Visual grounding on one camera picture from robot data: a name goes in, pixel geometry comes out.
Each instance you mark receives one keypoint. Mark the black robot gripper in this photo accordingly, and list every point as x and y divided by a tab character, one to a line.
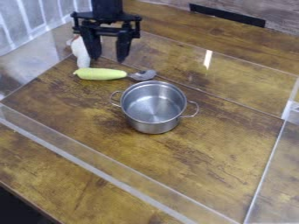
107	20

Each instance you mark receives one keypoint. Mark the white plush mushroom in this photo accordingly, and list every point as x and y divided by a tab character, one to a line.
79	51

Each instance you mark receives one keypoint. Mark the silver steel pot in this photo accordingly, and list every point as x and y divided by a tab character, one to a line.
153	106

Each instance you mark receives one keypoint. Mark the green handled spoon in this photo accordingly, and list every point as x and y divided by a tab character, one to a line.
103	74

